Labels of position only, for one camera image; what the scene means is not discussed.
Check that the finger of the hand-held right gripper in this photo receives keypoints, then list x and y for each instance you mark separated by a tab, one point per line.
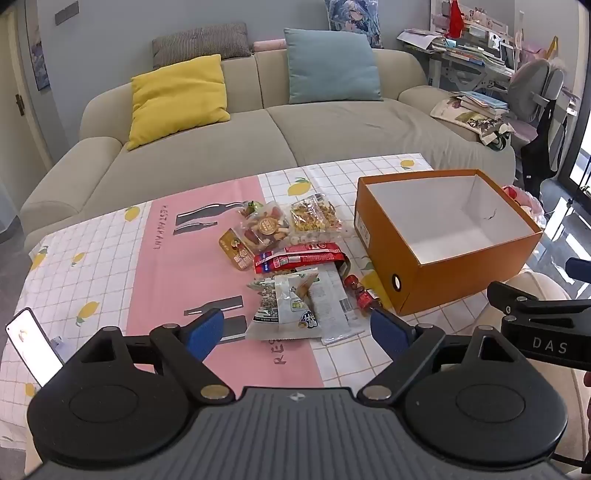
505	293
579	268

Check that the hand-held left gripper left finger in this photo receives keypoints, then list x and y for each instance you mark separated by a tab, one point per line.
205	334

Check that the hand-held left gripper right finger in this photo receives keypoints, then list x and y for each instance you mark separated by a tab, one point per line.
388	333

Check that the small red sausage packet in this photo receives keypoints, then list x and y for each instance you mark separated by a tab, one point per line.
368	301
353	282

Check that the orange cardboard box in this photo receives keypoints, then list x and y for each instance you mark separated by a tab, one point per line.
461	286

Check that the white picture print snack packet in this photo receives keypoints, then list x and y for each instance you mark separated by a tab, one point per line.
277	304

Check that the gold snack packet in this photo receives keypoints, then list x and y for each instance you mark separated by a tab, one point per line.
233	251

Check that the long red snack packet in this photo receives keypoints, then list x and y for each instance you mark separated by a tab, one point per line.
295	261

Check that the clear mixed nuts packet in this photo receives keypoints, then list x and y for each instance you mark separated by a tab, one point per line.
268	228

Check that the clear popcorn packet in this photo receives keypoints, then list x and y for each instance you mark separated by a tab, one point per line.
307	238

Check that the green triangular snack packet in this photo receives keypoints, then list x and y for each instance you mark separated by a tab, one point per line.
249	208

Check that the yellow crispy noodle packet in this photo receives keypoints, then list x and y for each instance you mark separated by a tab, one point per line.
314	214

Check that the black garment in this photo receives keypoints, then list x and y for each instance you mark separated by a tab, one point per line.
545	152

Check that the white phone stand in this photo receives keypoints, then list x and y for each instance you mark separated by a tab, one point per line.
59	346

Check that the smartphone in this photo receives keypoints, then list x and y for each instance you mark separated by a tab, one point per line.
32	346

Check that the stack of magazines on sofa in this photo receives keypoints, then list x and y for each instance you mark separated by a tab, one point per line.
471	117

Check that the grey office chair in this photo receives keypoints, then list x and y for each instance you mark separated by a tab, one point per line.
535	87

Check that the stack of books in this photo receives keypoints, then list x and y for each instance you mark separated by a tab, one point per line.
482	102

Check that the beige sofa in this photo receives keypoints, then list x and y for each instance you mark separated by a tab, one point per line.
323	129

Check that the desk monitor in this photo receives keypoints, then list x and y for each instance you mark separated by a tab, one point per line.
507	55

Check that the yellow cushion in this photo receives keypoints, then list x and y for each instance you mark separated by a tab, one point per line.
178	99

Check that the cluttered desk with books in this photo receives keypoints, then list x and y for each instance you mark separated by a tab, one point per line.
443	44

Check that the teal cushion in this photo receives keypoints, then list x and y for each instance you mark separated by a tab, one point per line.
330	67

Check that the red paper bag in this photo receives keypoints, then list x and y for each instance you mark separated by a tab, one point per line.
456	18

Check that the grey checked cushion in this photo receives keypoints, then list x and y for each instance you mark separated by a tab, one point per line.
201	44

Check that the pink bolster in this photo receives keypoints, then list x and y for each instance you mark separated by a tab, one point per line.
268	45

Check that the figure print pillow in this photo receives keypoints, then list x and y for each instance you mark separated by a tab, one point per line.
355	18

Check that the door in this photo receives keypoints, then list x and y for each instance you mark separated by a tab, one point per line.
18	60

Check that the wall poster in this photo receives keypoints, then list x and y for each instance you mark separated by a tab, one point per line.
39	55

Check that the grey wall plate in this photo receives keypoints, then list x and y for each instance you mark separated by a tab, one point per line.
67	13

